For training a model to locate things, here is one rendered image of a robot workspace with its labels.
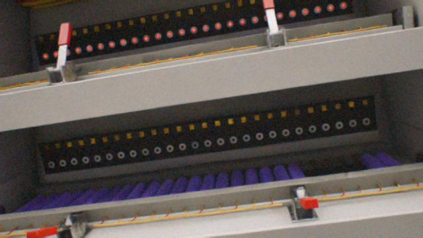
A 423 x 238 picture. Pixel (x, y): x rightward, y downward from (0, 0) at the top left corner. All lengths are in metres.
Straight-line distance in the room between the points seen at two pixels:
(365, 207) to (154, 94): 0.27
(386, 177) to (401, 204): 0.04
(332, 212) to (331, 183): 0.04
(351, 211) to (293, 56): 0.18
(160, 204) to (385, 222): 0.25
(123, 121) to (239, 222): 0.31
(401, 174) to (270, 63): 0.20
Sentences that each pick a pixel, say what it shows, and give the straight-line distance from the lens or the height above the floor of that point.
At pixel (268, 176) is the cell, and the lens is 0.47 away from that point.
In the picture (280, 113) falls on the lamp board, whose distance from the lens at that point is 0.54.
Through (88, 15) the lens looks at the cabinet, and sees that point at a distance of 0.71.
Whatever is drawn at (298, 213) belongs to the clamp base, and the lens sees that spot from 0.40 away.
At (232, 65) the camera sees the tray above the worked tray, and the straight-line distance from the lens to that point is 0.40.
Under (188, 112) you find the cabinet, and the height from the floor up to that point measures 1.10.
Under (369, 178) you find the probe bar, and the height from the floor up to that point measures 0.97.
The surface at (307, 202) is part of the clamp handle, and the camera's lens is 0.32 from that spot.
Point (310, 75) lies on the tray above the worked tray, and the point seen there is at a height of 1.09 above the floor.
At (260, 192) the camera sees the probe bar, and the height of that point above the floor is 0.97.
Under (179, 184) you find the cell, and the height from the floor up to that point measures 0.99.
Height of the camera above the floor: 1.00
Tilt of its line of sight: 8 degrees up
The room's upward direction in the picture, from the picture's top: 7 degrees counter-clockwise
